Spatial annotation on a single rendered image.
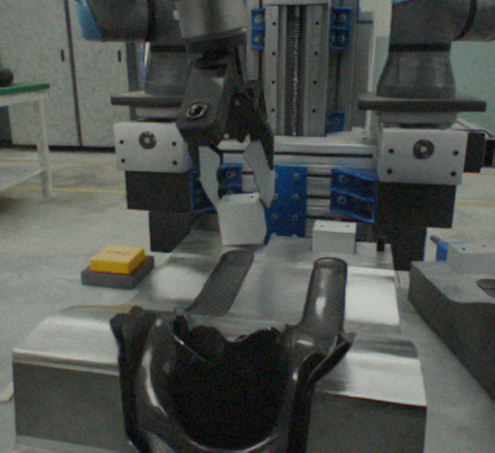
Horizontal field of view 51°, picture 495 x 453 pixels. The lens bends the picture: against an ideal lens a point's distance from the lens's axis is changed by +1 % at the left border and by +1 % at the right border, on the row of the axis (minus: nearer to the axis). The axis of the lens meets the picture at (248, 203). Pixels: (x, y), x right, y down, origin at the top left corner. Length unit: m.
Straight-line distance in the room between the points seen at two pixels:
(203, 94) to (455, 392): 0.39
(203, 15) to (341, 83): 0.70
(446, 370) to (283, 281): 0.19
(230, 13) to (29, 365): 0.39
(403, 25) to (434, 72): 0.11
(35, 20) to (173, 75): 5.33
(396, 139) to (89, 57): 5.38
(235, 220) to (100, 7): 0.58
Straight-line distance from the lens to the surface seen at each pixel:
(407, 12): 1.06
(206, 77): 0.57
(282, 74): 1.17
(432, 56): 1.05
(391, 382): 0.33
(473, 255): 0.70
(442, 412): 0.54
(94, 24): 1.07
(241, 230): 0.63
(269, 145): 0.60
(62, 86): 6.28
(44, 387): 0.38
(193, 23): 0.58
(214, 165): 0.63
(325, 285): 0.56
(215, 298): 0.54
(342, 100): 1.23
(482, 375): 0.59
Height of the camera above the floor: 1.12
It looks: 16 degrees down
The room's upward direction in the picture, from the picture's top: straight up
